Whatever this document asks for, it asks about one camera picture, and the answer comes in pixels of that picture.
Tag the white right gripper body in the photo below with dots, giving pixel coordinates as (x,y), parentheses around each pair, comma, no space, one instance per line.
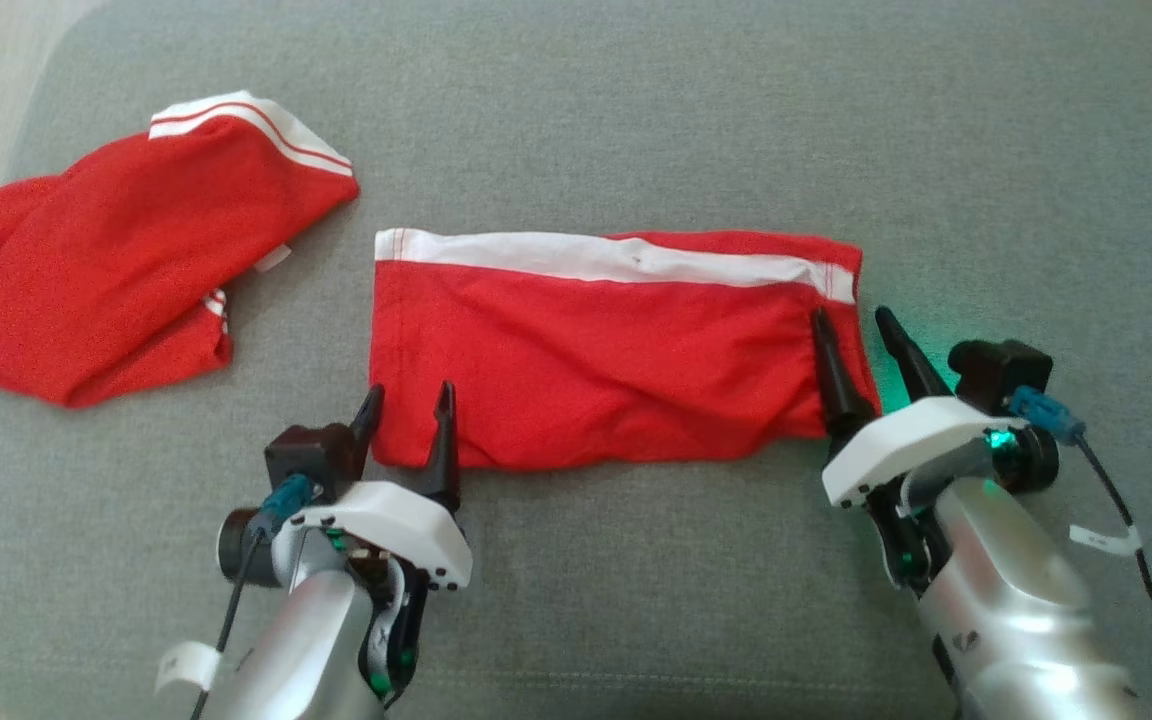
(916,435)

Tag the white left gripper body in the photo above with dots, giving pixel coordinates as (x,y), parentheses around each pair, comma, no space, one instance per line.
(396,520)

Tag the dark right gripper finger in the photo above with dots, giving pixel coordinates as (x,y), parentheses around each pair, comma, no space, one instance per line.
(911,365)
(839,385)

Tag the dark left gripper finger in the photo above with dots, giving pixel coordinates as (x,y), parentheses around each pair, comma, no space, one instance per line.
(368,425)
(446,450)

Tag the red shorts with white waistband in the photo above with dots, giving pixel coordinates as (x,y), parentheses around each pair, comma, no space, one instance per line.
(586,360)

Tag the red shirt with striped trim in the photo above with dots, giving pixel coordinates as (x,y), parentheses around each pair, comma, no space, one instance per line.
(86,270)

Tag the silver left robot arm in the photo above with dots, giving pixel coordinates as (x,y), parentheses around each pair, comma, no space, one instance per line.
(306,640)

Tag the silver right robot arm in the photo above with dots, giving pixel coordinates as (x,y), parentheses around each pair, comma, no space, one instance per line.
(1006,600)

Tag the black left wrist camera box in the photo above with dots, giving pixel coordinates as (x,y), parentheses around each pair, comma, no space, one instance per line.
(311,455)

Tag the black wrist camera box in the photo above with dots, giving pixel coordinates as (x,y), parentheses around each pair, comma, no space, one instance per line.
(311,455)
(996,370)

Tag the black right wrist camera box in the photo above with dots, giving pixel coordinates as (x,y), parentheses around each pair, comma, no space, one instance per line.
(996,370)

